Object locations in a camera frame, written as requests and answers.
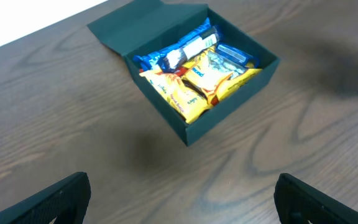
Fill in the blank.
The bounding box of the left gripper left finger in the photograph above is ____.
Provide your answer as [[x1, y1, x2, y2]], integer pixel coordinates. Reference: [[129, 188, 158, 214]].
[[0, 172, 91, 224]]

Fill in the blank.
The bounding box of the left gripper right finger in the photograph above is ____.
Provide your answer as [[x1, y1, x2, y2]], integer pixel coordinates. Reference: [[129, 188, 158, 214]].
[[273, 173, 358, 224]]

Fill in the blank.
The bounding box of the large yellow snack bag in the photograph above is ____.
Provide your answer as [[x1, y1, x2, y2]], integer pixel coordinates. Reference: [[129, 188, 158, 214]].
[[181, 46, 263, 105]]

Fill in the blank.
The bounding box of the blue eclipse gum pack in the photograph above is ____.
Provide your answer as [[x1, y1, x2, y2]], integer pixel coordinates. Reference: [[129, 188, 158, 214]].
[[215, 43, 259, 68]]

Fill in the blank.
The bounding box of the yellow orange snack packet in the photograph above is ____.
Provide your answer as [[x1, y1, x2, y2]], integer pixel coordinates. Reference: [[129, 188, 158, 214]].
[[139, 70, 213, 124]]

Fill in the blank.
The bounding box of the small yellow candy packet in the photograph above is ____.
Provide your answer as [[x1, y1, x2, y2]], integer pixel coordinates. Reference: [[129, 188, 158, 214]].
[[182, 58, 232, 97]]

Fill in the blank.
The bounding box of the dark green box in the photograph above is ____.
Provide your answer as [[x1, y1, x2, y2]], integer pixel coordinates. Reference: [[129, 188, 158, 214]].
[[88, 1, 280, 146]]

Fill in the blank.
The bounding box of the blue snack bar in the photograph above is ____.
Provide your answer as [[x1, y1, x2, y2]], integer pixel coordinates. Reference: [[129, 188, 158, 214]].
[[133, 17, 211, 71]]

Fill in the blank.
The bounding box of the dark blue candy bar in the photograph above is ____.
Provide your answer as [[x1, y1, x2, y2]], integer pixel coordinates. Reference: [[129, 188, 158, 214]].
[[160, 26, 222, 72]]

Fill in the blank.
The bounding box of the red candy bag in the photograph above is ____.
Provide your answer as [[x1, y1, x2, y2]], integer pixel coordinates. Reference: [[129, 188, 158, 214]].
[[139, 66, 219, 106]]

